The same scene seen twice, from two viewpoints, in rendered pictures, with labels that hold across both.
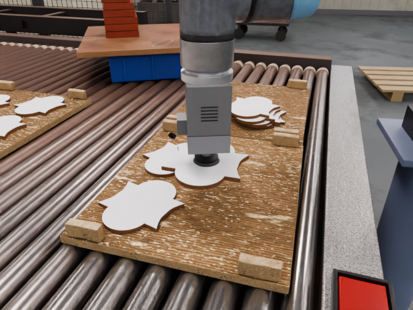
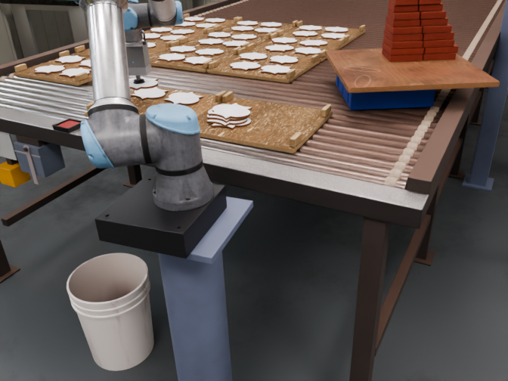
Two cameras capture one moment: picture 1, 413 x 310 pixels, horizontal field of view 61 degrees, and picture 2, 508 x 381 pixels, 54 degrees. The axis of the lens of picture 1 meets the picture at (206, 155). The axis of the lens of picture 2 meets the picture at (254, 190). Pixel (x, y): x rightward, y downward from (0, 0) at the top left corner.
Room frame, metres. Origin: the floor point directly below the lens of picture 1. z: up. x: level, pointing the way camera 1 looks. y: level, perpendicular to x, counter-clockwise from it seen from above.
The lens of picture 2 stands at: (1.25, -1.68, 1.56)
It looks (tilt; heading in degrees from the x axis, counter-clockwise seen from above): 29 degrees down; 101
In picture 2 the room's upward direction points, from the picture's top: 2 degrees counter-clockwise
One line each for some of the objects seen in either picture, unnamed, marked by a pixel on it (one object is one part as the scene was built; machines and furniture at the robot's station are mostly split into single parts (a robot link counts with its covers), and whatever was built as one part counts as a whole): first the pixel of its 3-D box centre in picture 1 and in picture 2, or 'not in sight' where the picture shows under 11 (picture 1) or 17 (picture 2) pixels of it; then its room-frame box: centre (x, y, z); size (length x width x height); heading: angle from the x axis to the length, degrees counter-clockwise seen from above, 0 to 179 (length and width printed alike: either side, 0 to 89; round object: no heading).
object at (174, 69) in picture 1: (150, 56); (382, 82); (1.38, 0.22, 0.97); 0.31 x 0.31 x 0.10; 12
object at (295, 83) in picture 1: (297, 83); (295, 139); (1.11, -0.30, 0.95); 0.06 x 0.02 x 0.03; 73
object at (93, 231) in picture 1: (84, 230); not in sight; (0.41, 0.19, 0.95); 0.06 x 0.02 x 0.03; 74
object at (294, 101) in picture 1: (244, 107); (258, 122); (0.96, -0.11, 0.93); 0.41 x 0.35 x 0.02; 163
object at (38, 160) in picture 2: not in sight; (38, 156); (0.11, -0.15, 0.77); 0.14 x 0.11 x 0.18; 162
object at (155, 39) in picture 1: (148, 37); (402, 66); (1.45, 0.23, 1.03); 0.50 x 0.50 x 0.02; 12
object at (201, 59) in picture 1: (206, 53); (132, 34); (0.50, 0.00, 1.19); 0.08 x 0.08 x 0.05
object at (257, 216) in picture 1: (204, 185); (159, 106); (0.56, 0.00, 0.93); 0.41 x 0.35 x 0.02; 164
